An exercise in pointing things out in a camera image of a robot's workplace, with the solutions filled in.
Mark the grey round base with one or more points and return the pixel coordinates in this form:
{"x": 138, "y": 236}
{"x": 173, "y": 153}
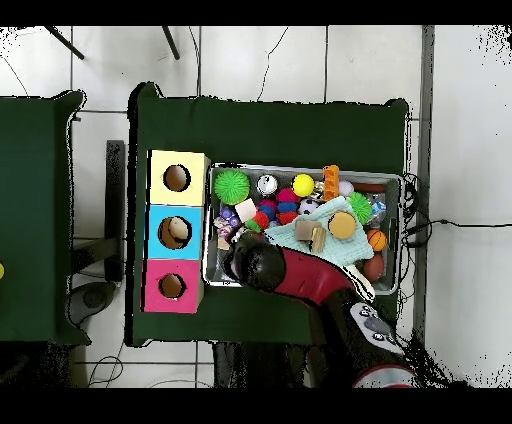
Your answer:
{"x": 94, "y": 298}

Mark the small brown football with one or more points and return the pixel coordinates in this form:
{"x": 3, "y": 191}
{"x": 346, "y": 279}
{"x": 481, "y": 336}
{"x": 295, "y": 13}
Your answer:
{"x": 374, "y": 267}

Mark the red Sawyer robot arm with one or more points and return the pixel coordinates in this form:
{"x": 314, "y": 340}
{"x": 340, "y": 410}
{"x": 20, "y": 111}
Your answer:
{"x": 312, "y": 276}

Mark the small orange basketball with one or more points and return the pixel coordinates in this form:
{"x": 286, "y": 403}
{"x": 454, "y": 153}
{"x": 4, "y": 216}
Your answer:
{"x": 376, "y": 240}

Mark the dark green side tablecloth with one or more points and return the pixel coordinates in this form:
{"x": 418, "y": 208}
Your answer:
{"x": 28, "y": 200}

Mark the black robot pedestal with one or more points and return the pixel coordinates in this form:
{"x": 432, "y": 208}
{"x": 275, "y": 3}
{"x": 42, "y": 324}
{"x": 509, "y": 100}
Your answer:
{"x": 256, "y": 366}

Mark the large green spiky ball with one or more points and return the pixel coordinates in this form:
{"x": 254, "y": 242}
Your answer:
{"x": 232, "y": 187}

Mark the plain wooden block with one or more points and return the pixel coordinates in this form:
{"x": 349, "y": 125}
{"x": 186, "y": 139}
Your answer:
{"x": 305, "y": 230}

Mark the wooden box with three holes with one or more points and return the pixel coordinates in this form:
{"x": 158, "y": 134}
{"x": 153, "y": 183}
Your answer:
{"x": 176, "y": 244}

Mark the light teal waffle cloth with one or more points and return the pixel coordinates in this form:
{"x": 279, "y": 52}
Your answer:
{"x": 344, "y": 250}

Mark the cream waffle cloth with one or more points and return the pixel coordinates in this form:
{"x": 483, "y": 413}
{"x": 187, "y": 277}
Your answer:
{"x": 362, "y": 280}

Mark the toy hamburger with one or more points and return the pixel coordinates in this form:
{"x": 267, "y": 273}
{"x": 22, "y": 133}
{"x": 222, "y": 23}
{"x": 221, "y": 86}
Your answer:
{"x": 342, "y": 225}

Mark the black metal leg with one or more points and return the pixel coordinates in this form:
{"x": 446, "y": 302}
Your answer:
{"x": 171, "y": 42}
{"x": 64, "y": 42}

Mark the black upright post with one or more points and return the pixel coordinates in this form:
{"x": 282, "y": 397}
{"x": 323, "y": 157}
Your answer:
{"x": 115, "y": 208}

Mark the crumpled printed paper ball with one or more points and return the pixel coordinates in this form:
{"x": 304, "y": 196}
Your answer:
{"x": 223, "y": 227}

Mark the orange plastic toy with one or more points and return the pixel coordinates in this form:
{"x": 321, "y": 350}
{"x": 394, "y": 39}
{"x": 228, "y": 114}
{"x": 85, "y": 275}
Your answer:
{"x": 331, "y": 183}

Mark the yellow ball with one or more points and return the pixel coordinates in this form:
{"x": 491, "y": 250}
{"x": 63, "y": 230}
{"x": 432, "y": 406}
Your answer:
{"x": 303, "y": 185}

